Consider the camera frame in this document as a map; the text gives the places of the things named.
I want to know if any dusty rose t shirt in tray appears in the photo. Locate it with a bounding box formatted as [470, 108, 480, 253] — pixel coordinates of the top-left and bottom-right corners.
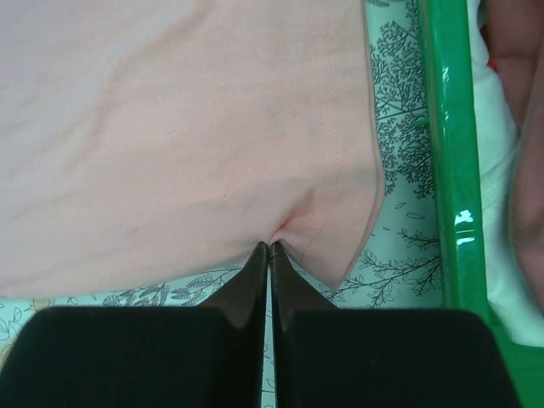
[486, 0, 543, 305]

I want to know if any salmon pink t shirt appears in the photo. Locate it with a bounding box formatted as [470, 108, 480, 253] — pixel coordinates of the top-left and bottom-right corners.
[1, 1, 384, 298]

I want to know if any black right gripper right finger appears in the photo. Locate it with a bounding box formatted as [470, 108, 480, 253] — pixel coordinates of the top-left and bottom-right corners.
[269, 243, 520, 407]

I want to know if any white t shirt in tray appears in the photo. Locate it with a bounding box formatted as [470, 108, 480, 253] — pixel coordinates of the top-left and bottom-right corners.
[467, 0, 543, 348]

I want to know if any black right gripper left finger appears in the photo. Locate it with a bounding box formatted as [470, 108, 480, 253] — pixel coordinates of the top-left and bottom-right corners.
[1, 243, 268, 407]

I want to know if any floral patterned table mat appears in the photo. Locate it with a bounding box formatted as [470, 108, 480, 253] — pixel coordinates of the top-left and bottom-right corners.
[1, 1, 439, 356]

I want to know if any green plastic tray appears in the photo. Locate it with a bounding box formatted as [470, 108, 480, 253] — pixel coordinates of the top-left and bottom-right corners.
[416, 1, 543, 407]

